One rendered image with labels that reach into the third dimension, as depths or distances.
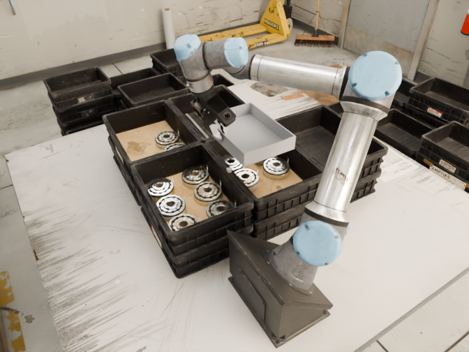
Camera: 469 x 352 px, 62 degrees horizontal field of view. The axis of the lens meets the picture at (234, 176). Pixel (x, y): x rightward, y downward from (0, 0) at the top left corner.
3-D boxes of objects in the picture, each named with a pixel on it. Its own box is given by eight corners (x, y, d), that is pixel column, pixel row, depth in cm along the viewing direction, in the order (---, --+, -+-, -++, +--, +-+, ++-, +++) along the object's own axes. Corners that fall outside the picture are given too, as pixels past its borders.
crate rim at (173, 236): (255, 207, 128) (256, 202, 127) (170, 242, 117) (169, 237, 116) (203, 146, 155) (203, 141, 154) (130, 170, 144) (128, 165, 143)
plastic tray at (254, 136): (294, 149, 131) (296, 136, 128) (243, 167, 123) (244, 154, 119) (250, 114, 149) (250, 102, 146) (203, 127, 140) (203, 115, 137)
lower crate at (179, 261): (254, 248, 141) (255, 225, 134) (177, 283, 130) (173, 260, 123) (206, 185, 168) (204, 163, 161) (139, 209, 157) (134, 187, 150)
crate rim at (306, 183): (327, 179, 139) (329, 173, 138) (255, 207, 128) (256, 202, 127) (266, 126, 166) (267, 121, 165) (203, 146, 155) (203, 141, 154)
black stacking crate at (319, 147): (382, 172, 157) (389, 149, 149) (324, 198, 146) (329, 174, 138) (319, 126, 183) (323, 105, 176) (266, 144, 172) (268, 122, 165)
